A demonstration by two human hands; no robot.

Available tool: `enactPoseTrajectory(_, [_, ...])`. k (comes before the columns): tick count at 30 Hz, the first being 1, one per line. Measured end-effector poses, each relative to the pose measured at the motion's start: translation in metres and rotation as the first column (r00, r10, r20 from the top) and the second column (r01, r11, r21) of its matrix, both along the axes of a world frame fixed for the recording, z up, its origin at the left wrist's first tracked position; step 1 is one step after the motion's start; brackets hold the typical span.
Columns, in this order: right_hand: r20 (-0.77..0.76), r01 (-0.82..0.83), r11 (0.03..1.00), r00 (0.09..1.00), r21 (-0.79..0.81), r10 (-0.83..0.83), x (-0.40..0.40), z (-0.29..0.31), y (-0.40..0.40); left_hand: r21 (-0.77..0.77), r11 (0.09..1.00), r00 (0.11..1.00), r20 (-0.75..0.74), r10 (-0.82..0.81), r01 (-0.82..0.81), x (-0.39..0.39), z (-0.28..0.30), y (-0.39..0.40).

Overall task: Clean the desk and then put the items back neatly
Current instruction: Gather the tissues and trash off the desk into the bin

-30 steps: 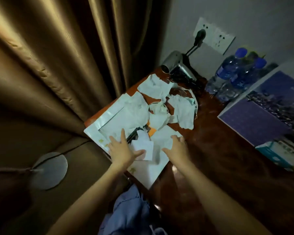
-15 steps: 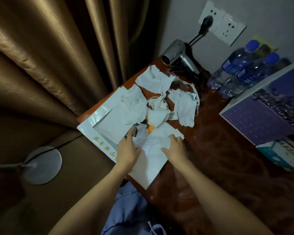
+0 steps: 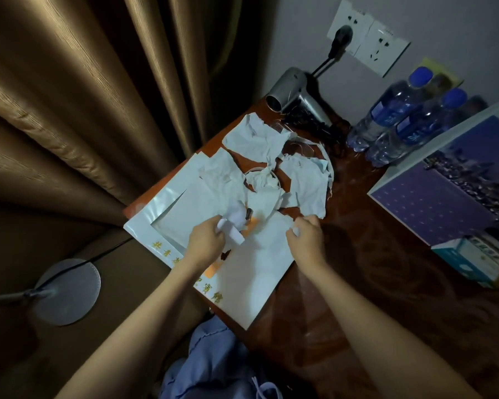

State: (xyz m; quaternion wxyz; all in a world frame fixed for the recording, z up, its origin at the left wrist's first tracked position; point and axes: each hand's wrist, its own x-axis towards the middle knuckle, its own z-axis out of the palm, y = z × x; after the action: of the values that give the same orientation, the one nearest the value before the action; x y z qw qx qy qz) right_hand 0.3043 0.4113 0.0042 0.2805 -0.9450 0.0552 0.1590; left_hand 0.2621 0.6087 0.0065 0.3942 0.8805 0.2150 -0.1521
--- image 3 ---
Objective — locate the person's right forearm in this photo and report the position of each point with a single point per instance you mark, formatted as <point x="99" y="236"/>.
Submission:
<point x="382" y="340"/>

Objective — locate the beige padded stool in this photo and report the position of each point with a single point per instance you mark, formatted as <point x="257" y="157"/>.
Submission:
<point x="125" y="278"/>

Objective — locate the person's blue trousers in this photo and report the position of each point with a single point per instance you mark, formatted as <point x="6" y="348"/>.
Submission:
<point x="212" y="365"/>

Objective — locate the purple desk calendar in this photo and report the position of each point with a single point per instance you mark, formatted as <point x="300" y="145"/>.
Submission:
<point x="449" y="191"/>

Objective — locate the silver hair dryer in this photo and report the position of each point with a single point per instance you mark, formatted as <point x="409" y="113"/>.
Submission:
<point x="291" y="87"/>

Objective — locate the white paper scrap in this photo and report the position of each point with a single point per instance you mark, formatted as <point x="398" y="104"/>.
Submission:
<point x="231" y="230"/>

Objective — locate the brown curtain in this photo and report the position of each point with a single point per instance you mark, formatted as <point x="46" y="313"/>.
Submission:
<point x="83" y="95"/>

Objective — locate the person's left forearm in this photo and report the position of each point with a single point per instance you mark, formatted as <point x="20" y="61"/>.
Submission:
<point x="133" y="340"/>

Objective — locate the white wall outlet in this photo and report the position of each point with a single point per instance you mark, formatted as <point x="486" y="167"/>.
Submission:
<point x="374" y="41"/>

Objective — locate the white paper scraps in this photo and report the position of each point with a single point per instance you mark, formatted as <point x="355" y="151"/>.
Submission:
<point x="258" y="141"/>

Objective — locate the small teal box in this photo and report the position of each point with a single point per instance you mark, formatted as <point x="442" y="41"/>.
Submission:
<point x="466" y="261"/>

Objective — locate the yellow wall sticker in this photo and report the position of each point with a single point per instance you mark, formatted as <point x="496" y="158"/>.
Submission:
<point x="445" y="72"/>

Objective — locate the small white box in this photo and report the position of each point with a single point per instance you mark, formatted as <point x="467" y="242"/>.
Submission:
<point x="495" y="249"/>

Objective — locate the reddish wooden desk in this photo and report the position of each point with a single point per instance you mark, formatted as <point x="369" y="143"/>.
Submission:
<point x="358" y="278"/>

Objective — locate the person's right hand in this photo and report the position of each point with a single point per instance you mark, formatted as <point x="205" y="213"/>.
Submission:
<point x="308" y="243"/>

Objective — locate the person's left hand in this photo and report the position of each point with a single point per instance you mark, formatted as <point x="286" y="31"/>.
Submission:
<point x="204" y="245"/>

